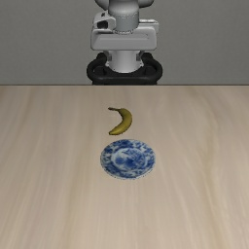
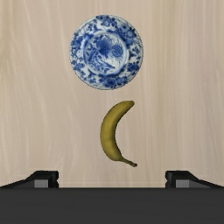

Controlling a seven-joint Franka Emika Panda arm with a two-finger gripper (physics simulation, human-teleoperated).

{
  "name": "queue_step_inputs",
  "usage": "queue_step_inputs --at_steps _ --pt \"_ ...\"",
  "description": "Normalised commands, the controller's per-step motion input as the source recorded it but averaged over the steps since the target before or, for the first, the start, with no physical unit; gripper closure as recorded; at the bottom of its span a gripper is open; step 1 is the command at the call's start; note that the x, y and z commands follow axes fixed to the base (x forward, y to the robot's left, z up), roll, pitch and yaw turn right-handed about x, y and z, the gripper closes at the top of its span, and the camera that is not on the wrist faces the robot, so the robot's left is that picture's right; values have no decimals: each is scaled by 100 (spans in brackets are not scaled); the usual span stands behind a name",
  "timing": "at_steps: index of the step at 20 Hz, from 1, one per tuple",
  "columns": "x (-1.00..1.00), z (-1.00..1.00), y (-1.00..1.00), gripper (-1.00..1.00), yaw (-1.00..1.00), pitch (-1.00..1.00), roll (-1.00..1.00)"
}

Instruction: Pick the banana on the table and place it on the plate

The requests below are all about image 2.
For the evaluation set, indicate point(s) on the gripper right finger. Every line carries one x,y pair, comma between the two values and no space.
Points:
180,178

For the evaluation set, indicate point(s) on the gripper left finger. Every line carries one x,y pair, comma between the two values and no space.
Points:
43,178

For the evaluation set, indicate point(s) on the yellow banana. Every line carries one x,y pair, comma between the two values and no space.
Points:
108,131

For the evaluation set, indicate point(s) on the blue and white plate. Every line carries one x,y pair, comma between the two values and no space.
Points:
106,52

